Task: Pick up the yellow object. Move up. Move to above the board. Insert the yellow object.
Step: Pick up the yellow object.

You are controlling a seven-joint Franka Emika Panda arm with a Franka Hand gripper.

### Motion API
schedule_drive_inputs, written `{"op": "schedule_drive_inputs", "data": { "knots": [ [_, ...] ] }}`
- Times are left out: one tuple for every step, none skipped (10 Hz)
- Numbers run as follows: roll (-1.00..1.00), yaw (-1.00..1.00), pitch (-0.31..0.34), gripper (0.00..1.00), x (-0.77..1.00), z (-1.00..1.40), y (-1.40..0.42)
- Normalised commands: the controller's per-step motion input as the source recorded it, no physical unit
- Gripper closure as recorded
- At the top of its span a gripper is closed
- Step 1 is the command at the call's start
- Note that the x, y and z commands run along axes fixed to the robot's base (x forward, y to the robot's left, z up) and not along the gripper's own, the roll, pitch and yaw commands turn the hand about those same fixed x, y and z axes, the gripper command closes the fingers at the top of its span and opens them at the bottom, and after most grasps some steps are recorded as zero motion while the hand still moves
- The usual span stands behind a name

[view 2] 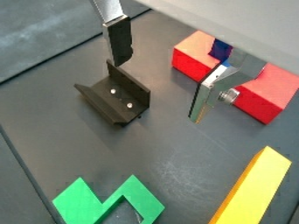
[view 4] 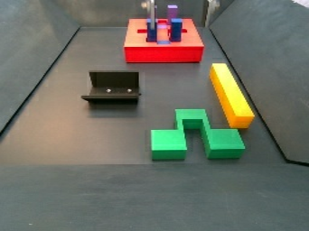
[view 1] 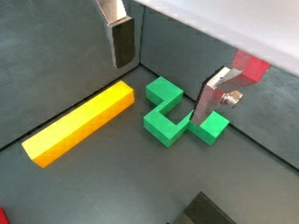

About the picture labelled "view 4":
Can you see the black angle bracket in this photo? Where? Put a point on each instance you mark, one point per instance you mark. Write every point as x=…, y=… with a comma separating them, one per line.
x=113, y=85

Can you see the green zigzag block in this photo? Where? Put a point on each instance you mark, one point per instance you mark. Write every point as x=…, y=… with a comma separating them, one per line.
x=222, y=143

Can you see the blue U-shaped block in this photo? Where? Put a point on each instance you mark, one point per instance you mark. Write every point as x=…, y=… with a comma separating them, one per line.
x=175, y=29

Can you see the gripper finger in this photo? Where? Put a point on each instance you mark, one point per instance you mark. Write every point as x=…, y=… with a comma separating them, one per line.
x=148, y=5

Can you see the purple U-shaped block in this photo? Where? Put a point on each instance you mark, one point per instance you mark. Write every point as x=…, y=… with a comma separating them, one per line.
x=171, y=12

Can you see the red board base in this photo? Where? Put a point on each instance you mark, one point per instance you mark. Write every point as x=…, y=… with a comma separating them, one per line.
x=161, y=51

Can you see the yellow long block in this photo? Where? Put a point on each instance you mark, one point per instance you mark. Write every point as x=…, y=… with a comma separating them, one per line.
x=235, y=107

